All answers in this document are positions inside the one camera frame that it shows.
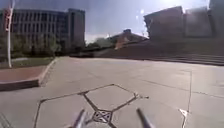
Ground robot's own part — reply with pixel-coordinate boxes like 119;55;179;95
135;107;155;128
71;109;87;128

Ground large dark block building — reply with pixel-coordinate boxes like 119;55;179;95
143;0;224;43

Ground grass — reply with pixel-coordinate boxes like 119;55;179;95
0;57;56;69

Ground square metal manhole cover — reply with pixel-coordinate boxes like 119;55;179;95
91;109;113;124

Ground curved glass-fronted building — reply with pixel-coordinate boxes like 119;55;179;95
0;8;86;56

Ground white pole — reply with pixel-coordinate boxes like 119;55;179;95
4;0;17;69

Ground row of trees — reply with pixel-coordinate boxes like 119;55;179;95
0;31;63;58

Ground low building with pitched roof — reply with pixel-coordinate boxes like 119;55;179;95
106;28;149;49

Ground pale concrete slab plaza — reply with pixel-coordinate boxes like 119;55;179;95
0;56;224;128

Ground wide stone steps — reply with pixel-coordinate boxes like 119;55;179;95
71;39;224;67

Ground concrete kerb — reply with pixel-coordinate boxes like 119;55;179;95
0;57;59;93

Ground red brick ground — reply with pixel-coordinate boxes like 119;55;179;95
0;64;48;83

